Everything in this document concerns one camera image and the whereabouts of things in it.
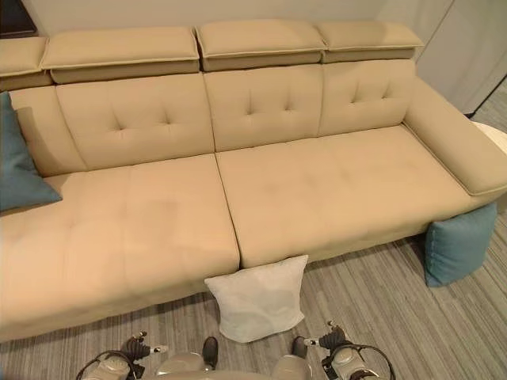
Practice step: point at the robot dark left foot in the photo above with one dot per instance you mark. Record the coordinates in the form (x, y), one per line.
(210, 350)

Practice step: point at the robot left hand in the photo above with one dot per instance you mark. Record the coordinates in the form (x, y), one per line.
(138, 350)

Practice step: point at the beige upholstered sectional sofa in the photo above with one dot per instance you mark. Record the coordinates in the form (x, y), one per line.
(277, 174)

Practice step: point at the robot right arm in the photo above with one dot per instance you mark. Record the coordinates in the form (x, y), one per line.
(346, 364)

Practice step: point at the robot dark foot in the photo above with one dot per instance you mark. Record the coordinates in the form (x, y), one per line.
(210, 350)
(300, 346)

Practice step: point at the teal square cushion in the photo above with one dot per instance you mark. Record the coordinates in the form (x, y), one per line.
(16, 166)
(459, 245)

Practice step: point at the robot silver right leg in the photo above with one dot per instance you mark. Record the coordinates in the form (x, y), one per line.
(293, 366)

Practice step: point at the white square cushion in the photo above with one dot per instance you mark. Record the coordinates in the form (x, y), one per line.
(257, 297)

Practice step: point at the robot silver left leg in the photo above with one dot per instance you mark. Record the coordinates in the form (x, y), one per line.
(180, 366)

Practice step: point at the beige sofa headrest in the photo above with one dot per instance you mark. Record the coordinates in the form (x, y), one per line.
(119, 49)
(368, 37)
(20, 55)
(257, 39)

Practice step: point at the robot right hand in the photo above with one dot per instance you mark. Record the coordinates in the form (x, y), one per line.
(332, 342)

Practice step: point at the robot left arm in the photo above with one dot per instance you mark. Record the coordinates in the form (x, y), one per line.
(109, 368)

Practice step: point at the dark wooden furniture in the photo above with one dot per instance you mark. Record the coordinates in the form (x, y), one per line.
(14, 16)

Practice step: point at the robot dark right foot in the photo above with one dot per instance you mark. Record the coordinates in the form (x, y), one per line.
(300, 346)

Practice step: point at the robot silver leg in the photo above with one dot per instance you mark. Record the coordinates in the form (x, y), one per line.
(180, 366)
(293, 366)

